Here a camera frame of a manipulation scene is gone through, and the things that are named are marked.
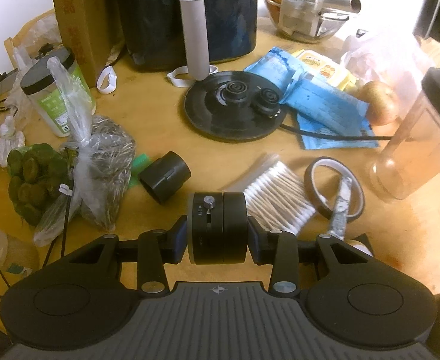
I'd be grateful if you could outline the black round puck device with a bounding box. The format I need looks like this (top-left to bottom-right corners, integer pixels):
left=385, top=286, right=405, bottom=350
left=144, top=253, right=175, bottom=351
left=187, top=192, right=248, bottom=265

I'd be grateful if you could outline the yellow bear shaped pouch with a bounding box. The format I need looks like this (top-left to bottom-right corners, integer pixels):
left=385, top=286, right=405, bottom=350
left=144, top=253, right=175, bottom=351
left=346, top=239, right=374, bottom=257

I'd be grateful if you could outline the bag of cotton swabs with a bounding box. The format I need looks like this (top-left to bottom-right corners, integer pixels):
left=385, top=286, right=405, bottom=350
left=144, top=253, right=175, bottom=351
left=223, top=154, right=316, bottom=236

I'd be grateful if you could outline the marble pattern flat stick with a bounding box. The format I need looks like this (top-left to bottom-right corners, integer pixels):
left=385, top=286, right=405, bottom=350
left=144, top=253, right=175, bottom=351
left=327, top=176, right=352, bottom=241

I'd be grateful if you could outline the black short cylinder tube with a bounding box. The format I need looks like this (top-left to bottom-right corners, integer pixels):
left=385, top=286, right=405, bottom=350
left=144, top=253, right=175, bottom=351
left=138, top=151, right=192, bottom=204

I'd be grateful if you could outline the clear bag of dark seeds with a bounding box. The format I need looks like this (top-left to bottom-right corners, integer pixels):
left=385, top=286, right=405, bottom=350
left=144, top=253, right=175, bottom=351
left=33, top=57, right=136, bottom=246

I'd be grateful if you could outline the bag of green balls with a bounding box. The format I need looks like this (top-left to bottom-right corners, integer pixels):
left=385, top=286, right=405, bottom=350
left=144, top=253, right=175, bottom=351
left=7, top=143, right=72, bottom=226

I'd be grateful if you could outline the small clear cup with lid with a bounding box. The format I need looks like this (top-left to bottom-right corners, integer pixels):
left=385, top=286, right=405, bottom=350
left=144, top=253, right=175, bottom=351
left=0, top=230, right=40, bottom=277

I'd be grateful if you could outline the potato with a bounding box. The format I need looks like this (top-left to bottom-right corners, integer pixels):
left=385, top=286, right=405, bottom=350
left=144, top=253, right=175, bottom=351
left=357, top=80, right=400, bottom=126

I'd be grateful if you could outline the shaker bottle with grey lid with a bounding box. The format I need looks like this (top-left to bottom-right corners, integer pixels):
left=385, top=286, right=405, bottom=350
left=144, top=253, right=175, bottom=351
left=370, top=67, right=440, bottom=201

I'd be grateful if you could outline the crumpled white tissue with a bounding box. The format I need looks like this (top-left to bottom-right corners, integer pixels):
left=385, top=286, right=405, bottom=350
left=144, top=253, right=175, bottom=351
left=0, top=115, right=25, bottom=167

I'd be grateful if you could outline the yellow snack packet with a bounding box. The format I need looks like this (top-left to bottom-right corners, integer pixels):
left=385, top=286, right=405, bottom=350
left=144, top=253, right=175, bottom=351
left=292, top=49, right=359, bottom=94

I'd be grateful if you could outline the green label jar black lid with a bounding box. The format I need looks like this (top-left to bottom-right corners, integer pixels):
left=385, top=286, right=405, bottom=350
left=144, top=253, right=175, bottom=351
left=20, top=47, right=97, bottom=137

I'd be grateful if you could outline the clear plastic bag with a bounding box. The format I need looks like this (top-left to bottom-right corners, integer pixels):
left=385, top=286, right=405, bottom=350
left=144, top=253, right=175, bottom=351
left=340, top=32, right=435, bottom=118

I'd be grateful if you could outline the glass bowl with packets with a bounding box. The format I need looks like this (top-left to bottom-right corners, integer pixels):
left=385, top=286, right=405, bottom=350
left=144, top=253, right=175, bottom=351
left=264, top=0, right=361, bottom=43

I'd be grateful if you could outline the black air fryer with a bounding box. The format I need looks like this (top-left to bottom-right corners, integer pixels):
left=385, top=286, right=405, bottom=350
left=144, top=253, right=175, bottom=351
left=117, top=0, right=257, bottom=80

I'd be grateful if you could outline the brown cardboard box upright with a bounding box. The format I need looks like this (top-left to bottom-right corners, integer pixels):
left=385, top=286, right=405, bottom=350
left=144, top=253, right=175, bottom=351
left=53, top=0, right=124, bottom=87

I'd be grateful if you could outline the thin brown tape ring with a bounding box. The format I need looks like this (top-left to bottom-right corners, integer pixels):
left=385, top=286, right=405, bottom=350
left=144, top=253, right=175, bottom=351
left=304, top=156, right=366, bottom=223

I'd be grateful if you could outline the black kettle power cable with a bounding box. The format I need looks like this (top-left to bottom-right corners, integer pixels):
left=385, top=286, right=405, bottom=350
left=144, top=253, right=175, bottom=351
left=278, top=122, right=393, bottom=143

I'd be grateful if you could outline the black kettle base plate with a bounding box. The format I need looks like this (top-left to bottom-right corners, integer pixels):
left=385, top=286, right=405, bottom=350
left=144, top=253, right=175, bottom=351
left=183, top=71, right=287, bottom=142

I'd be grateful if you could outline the white plastic strap ring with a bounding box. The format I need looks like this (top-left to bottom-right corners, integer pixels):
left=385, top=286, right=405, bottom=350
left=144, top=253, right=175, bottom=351
left=96, top=65, right=119, bottom=95

